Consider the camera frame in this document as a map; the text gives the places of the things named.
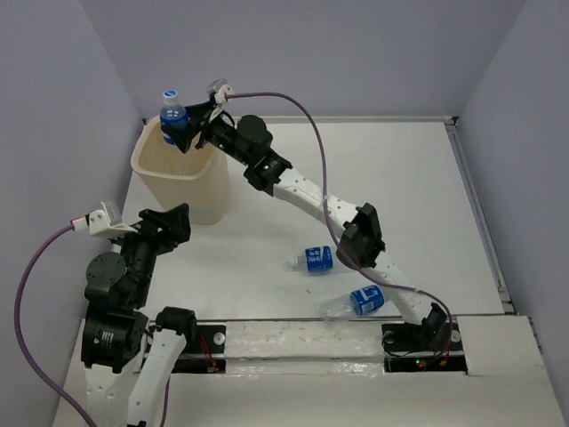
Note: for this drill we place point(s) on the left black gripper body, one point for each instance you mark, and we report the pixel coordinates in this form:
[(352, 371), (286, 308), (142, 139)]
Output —
[(145, 244)]

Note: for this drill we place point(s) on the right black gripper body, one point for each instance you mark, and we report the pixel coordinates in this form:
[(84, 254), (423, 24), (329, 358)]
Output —
[(219, 132)]

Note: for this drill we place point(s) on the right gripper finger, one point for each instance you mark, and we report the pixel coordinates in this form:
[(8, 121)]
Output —
[(187, 138), (199, 113)]

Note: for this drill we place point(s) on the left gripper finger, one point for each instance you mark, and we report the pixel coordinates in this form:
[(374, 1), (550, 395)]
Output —
[(155, 217), (176, 224)]

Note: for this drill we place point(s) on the blue label bottle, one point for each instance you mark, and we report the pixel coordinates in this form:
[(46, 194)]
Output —
[(313, 260), (173, 114)]

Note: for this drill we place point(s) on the blue label bottle lowest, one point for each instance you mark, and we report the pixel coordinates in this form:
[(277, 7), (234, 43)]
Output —
[(359, 303)]

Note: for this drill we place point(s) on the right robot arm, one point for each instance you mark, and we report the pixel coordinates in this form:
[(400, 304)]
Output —
[(354, 229)]

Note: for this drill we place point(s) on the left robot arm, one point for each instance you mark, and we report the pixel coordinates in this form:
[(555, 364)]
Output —
[(128, 359)]

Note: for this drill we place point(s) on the beige plastic bin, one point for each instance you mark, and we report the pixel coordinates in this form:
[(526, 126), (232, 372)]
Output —
[(198, 178)]

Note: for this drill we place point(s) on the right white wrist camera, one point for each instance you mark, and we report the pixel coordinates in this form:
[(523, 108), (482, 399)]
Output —
[(219, 90)]

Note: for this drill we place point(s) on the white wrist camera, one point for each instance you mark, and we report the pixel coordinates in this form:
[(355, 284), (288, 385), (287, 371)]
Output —
[(219, 90), (103, 221)]

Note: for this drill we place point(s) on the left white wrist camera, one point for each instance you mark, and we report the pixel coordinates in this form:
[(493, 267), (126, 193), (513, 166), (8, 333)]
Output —
[(103, 221)]

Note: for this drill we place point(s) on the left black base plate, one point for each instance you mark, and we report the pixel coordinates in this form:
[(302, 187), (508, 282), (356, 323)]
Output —
[(206, 355)]

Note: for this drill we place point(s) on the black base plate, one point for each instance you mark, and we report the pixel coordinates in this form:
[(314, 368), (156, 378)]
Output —
[(206, 355), (404, 353)]

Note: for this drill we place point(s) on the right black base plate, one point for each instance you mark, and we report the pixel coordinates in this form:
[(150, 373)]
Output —
[(404, 353)]

